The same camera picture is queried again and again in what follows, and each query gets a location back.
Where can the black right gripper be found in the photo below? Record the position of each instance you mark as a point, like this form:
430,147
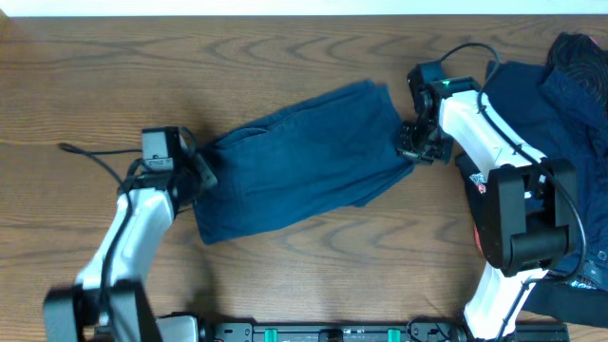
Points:
406,147

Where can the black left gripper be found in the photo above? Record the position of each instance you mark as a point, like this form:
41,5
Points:
208,179

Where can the dark blue denim shorts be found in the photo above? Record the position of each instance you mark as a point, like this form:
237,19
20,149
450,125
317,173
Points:
335,150

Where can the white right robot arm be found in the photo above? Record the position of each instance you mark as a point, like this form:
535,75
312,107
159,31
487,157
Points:
529,219

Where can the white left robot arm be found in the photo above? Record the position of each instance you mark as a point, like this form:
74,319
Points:
108,295

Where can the red garment edge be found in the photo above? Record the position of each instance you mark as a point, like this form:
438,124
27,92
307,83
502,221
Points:
478,240

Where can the dark blue denim garment pile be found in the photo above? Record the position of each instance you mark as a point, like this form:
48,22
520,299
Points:
561,118

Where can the black knit garment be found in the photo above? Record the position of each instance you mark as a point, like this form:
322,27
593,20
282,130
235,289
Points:
580,58

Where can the black garment with logo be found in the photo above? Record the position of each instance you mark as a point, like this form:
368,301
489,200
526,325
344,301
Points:
582,301

